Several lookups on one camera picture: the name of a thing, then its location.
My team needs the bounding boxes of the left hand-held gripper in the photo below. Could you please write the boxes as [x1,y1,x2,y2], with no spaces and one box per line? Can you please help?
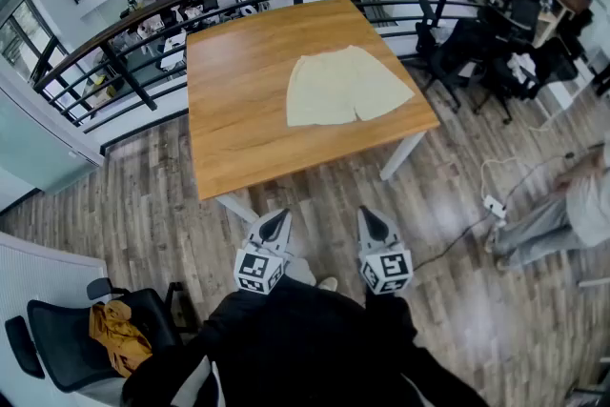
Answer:
[233,207,297,296]

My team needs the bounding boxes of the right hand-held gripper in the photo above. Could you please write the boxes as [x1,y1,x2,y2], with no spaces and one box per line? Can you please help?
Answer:
[356,205,415,296]

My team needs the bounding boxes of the cream cloth shorts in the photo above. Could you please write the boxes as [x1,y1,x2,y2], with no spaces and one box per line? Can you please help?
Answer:
[285,44,417,129]

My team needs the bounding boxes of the person's right forearm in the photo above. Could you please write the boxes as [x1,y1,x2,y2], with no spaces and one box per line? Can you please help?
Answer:
[364,290,430,363]

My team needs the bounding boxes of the person's left forearm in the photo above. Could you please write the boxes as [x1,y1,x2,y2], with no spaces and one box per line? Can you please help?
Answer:
[190,285,282,363]

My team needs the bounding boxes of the white table leg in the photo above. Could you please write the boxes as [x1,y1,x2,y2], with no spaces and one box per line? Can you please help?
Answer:
[214,193,261,225]
[379,131,428,182]

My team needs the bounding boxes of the white power strip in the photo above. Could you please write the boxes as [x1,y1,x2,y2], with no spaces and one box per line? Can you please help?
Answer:
[483,194,508,220]

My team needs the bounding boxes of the person's black clothed body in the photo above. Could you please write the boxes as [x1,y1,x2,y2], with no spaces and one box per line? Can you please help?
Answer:
[121,274,492,407]

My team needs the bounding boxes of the orange jacket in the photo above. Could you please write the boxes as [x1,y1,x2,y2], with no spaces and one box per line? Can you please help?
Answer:
[88,299,153,378]

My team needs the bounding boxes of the black office chair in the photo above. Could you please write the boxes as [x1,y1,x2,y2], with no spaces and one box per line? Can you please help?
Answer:
[507,0,544,39]
[474,37,580,126]
[4,276,199,395]
[415,0,499,113]

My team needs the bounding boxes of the cardboard box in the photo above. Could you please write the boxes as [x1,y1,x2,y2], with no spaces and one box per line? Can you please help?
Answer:
[90,85,119,110]

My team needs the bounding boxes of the white cabinet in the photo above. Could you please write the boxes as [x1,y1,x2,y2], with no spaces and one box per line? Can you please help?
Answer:
[0,231,125,407]

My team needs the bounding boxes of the white cloth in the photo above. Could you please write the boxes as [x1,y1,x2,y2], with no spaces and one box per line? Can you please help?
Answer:
[506,51,539,80]

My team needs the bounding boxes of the frosted glass partition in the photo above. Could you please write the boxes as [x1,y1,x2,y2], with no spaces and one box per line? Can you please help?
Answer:
[0,75,105,196]

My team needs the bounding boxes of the large window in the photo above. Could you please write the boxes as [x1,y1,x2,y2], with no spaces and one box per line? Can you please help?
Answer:
[0,0,72,85]

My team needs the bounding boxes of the white cable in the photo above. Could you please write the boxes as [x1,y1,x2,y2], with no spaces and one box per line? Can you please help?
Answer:
[478,154,523,206]

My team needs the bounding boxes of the black floor cable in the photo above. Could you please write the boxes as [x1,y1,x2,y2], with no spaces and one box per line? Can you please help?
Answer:
[504,141,606,206]

